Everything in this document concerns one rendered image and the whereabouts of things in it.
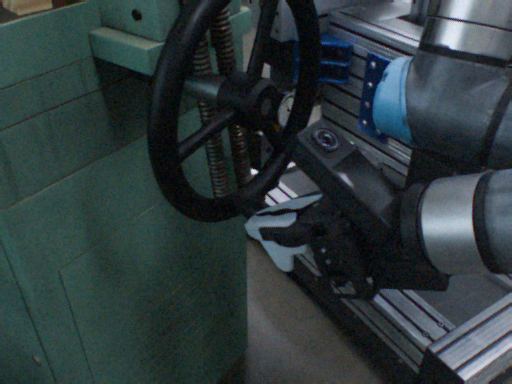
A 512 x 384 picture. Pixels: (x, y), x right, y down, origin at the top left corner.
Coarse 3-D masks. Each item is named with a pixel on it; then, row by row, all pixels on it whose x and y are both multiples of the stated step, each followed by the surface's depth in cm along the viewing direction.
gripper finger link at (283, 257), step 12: (252, 216) 53; (264, 216) 52; (276, 216) 50; (288, 216) 49; (252, 228) 51; (276, 252) 51; (288, 252) 50; (300, 252) 49; (276, 264) 52; (288, 264) 51
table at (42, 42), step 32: (0, 0) 56; (64, 0) 56; (0, 32) 49; (32, 32) 52; (64, 32) 55; (96, 32) 56; (0, 64) 50; (32, 64) 53; (64, 64) 56; (128, 64) 55
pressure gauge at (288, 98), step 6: (282, 90) 87; (282, 96) 85; (288, 96) 86; (282, 102) 84; (288, 102) 87; (282, 108) 86; (276, 114) 85; (282, 114) 86; (288, 114) 88; (276, 120) 86; (282, 120) 87; (276, 126) 90; (282, 126) 87
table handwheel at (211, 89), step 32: (192, 0) 44; (224, 0) 45; (288, 0) 55; (192, 32) 43; (256, 32) 54; (320, 32) 61; (160, 64) 44; (256, 64) 54; (320, 64) 64; (160, 96) 44; (192, 96) 59; (224, 96) 54; (256, 96) 53; (160, 128) 45; (224, 128) 53; (256, 128) 55; (288, 128) 66; (160, 160) 47; (288, 160) 66; (192, 192) 52; (256, 192) 63
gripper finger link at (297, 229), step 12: (264, 228) 48; (276, 228) 47; (288, 228) 46; (300, 228) 45; (312, 228) 44; (324, 228) 44; (264, 240) 50; (276, 240) 47; (288, 240) 45; (300, 240) 44
